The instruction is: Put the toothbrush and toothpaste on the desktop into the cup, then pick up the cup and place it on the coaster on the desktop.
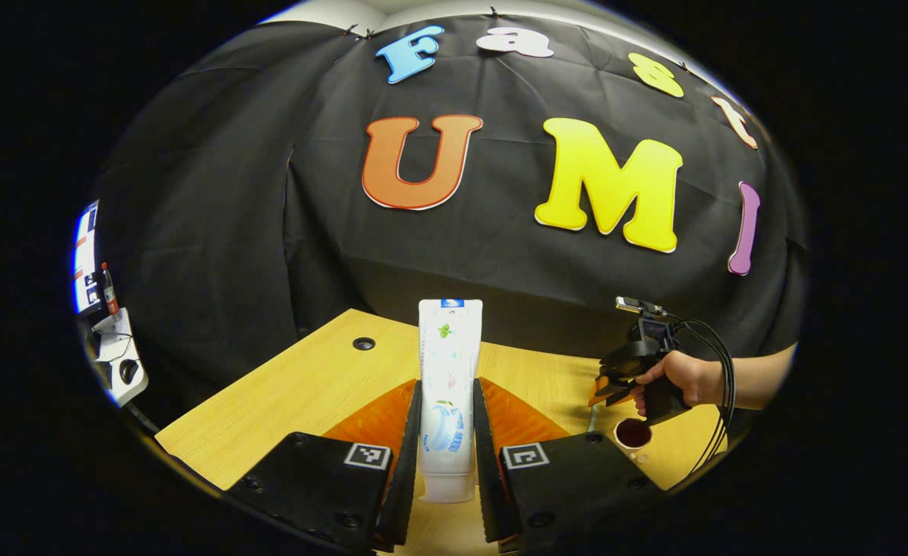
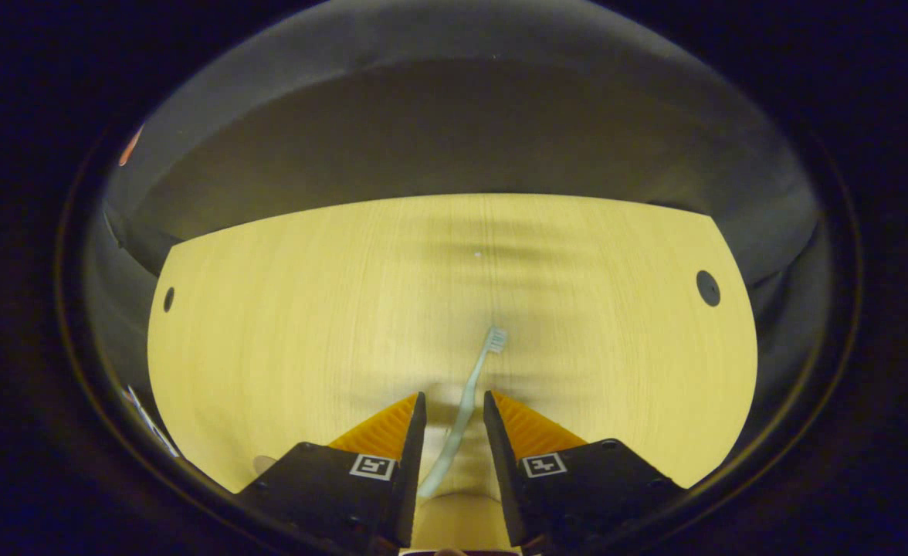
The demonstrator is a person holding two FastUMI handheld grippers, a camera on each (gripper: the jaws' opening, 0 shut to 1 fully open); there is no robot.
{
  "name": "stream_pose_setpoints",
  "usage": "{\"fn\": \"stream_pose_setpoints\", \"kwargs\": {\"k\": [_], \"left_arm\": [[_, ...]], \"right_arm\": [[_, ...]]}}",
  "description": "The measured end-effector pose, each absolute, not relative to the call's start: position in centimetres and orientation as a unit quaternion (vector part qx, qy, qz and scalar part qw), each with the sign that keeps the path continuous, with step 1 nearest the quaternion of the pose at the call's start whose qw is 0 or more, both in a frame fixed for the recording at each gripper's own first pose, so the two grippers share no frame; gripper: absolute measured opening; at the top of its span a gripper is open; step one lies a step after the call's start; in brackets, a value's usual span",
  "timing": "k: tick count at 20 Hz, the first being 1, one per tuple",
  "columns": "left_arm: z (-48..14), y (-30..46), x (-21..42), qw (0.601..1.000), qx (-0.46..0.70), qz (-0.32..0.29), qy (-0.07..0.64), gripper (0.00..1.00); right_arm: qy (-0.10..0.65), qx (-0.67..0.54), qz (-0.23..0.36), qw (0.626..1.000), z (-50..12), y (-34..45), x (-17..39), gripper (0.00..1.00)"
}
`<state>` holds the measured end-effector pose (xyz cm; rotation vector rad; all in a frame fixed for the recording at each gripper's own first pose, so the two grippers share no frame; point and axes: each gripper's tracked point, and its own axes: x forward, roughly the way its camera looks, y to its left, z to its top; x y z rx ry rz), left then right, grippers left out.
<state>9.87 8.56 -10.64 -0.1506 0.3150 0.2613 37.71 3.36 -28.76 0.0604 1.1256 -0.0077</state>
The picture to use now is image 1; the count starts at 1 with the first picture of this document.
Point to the red bottle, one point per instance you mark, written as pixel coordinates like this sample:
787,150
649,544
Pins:
110,292

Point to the wooden desktop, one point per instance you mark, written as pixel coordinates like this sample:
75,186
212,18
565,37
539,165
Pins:
307,386

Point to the beige cup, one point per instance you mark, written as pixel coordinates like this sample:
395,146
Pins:
633,434

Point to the white side table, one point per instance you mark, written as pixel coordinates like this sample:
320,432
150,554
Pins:
118,340

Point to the black backdrop cloth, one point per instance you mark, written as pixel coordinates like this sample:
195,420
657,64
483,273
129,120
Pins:
330,247

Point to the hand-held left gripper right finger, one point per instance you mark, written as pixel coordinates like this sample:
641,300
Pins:
486,463

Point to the black computer mouse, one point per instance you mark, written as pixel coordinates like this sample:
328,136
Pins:
128,371

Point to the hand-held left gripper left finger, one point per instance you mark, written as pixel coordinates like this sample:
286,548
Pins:
408,463

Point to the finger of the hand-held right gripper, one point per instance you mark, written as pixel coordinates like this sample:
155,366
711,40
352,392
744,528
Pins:
616,380
616,398

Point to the computer monitor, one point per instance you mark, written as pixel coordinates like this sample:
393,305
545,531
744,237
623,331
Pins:
86,255

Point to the white toothpaste tube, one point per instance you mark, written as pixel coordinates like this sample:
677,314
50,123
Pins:
450,363

